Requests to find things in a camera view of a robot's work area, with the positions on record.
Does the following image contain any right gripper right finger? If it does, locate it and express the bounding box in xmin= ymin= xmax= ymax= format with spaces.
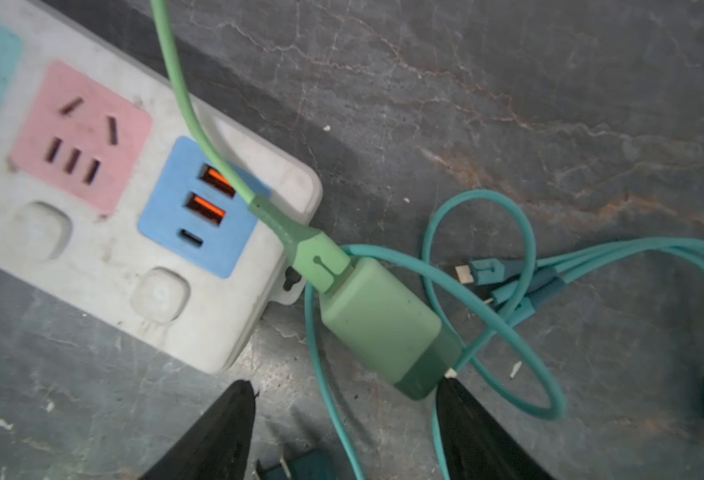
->
xmin=436 ymin=378 xmax=553 ymax=480

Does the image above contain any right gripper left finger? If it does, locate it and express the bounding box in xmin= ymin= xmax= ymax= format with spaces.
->
xmin=141 ymin=380 xmax=256 ymax=480

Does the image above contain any teal charging cable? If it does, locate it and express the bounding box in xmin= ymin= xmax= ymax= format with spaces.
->
xmin=303 ymin=189 xmax=704 ymax=480

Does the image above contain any light green charger plug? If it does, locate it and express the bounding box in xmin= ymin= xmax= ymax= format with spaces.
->
xmin=320 ymin=257 xmax=462 ymax=400

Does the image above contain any light green charging cable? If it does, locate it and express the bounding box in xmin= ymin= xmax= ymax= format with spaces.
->
xmin=149 ymin=0 xmax=353 ymax=295

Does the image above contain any white multicolour power strip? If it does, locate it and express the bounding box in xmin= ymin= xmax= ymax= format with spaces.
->
xmin=0 ymin=1 xmax=300 ymax=373

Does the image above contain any dark teal charger plug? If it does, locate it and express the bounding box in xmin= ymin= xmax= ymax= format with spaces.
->
xmin=252 ymin=450 xmax=338 ymax=480

